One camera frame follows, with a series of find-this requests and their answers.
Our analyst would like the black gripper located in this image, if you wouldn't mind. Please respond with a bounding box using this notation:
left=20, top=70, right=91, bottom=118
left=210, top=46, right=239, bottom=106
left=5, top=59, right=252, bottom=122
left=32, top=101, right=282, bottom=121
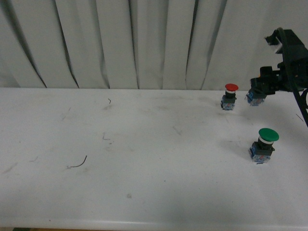
left=249, top=27, right=308, bottom=95

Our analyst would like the white pleated curtain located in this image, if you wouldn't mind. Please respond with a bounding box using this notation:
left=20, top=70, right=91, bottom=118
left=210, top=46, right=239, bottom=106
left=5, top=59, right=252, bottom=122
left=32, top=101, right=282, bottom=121
left=0, top=0, right=308, bottom=90

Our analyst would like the black cable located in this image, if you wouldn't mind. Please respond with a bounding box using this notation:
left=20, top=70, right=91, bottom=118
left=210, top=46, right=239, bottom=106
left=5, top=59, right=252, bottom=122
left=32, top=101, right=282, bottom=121
left=276, top=27, right=308, bottom=128

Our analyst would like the red push button switch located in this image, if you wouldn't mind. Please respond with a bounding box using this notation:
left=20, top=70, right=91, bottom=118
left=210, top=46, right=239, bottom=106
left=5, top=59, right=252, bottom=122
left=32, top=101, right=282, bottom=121
left=220, top=83, right=239, bottom=111

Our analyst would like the green push button switch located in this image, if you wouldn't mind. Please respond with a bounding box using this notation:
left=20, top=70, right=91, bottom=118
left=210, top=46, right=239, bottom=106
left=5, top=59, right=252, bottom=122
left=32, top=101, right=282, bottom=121
left=249, top=128, right=279, bottom=164

